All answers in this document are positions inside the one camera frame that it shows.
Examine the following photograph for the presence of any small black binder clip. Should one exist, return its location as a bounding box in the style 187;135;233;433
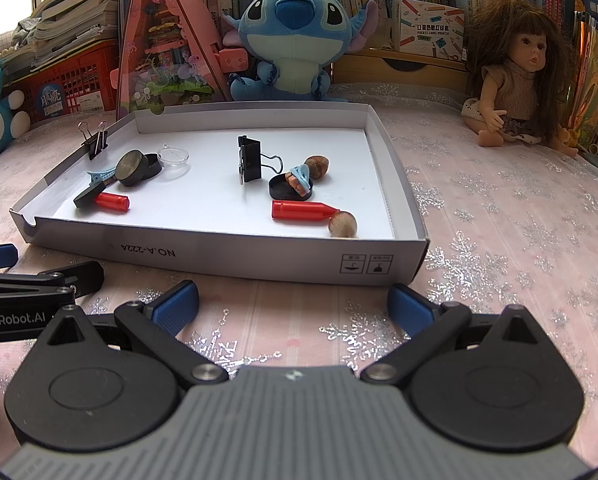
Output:
78;121;109;160

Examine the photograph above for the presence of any long red plastic cylinder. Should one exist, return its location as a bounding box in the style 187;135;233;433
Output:
271;200;341;223

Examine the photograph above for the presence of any white cardboard box tray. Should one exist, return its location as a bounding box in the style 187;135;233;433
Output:
8;102;430;287

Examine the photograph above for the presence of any small pink box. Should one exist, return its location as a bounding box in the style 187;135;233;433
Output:
220;46;251;75

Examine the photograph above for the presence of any stack of books and papers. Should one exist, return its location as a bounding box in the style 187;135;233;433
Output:
22;0;125;68

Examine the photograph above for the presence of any red plastic basket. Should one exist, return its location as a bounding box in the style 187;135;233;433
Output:
26;39;122;127

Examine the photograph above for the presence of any brown-haired baby doll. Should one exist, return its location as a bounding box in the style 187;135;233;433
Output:
461;0;580;158

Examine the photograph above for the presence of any blue bear hair clip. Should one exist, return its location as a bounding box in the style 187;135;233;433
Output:
285;164;314;196

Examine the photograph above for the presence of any plain blue hair clip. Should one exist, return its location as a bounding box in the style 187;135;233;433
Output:
86;166;120;185

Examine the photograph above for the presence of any clear plastic dome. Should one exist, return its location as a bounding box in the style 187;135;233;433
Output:
156;144;191;170

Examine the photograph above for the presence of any pink triangular display house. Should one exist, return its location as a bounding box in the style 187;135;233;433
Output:
110;0;230;116

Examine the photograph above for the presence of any short red plastic cylinder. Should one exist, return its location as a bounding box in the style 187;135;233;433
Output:
95;192;130;213

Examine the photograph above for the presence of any black round lid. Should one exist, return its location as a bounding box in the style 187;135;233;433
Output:
73;181;107;209
269;174;314;204

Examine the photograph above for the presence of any large black binder clip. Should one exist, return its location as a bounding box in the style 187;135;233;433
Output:
237;135;284;186

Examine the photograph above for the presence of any brown walnut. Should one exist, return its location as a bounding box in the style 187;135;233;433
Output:
304;156;331;181
328;211;359;239

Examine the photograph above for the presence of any blue alien plush toy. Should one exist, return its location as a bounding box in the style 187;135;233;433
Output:
222;0;380;103

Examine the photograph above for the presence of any wooden drawer unit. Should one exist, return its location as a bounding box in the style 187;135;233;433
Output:
333;49;472;96

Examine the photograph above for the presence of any white printed cardboard box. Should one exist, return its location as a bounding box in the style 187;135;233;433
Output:
391;0;467;63

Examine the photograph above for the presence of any black round puck container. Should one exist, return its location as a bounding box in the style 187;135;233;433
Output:
115;151;149;187

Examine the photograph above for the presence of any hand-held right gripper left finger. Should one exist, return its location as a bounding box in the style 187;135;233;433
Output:
44;280;229;386

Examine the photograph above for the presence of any row of thin upright books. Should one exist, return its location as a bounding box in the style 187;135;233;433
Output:
544;0;598;156

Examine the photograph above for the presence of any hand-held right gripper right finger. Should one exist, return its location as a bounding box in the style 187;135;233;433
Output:
361;283;544;385

